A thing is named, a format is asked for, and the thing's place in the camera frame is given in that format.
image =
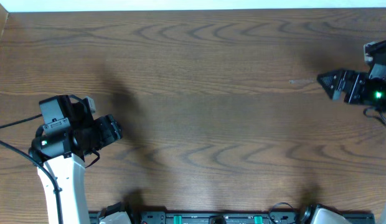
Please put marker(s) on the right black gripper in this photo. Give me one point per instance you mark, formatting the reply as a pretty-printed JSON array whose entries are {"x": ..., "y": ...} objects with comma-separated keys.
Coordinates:
[{"x": 358, "y": 79}]

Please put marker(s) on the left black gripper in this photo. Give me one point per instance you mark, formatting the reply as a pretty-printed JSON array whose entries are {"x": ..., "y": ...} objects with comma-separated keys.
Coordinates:
[{"x": 111, "y": 130}]

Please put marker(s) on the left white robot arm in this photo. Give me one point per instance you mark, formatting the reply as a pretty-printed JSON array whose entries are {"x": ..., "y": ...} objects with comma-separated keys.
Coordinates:
[{"x": 69, "y": 133}]

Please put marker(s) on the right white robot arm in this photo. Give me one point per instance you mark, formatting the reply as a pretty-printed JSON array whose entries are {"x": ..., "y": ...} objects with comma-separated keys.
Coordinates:
[{"x": 380, "y": 100}]

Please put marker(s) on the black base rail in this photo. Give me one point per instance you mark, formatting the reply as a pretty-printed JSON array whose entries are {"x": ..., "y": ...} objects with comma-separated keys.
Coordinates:
[{"x": 280, "y": 213}]

